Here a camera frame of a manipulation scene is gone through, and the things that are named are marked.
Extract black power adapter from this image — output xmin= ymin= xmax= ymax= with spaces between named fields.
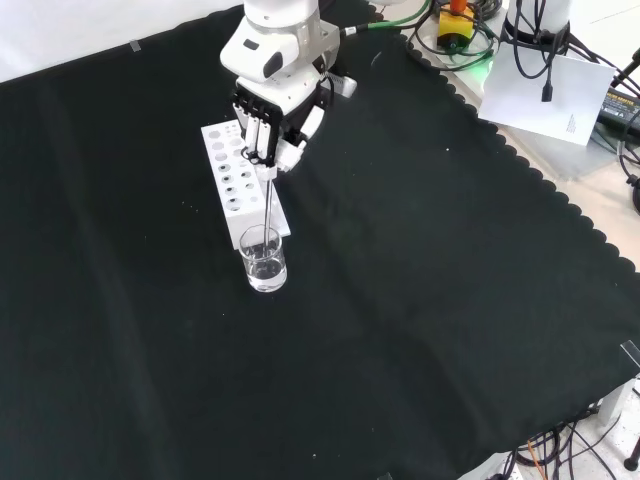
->
xmin=596 ymin=88 xmax=640 ymax=140

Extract clear tape strip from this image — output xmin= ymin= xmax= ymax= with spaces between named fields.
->
xmin=618 ymin=339 xmax=640 ymax=372

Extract green cable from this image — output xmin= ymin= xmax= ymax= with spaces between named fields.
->
xmin=339 ymin=0 xmax=432 ymax=37

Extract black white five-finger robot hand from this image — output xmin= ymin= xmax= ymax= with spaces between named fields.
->
xmin=230 ymin=53 xmax=335 ymax=184

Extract black bench cloth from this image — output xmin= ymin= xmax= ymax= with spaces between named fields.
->
xmin=0 ymin=0 xmax=640 ymax=480

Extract white test tube rack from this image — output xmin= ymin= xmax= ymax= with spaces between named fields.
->
xmin=200 ymin=119 xmax=293 ymax=251

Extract white paper sheet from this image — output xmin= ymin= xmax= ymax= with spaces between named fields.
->
xmin=477 ymin=51 xmax=617 ymax=148

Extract clear glass beaker with water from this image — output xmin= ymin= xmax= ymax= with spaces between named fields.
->
xmin=238 ymin=224 xmax=289 ymax=294

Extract yellow stop button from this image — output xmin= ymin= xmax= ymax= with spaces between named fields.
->
xmin=437 ymin=0 xmax=476 ymax=52

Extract black cable with plug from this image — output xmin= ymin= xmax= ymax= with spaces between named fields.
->
xmin=508 ymin=0 xmax=572 ymax=104

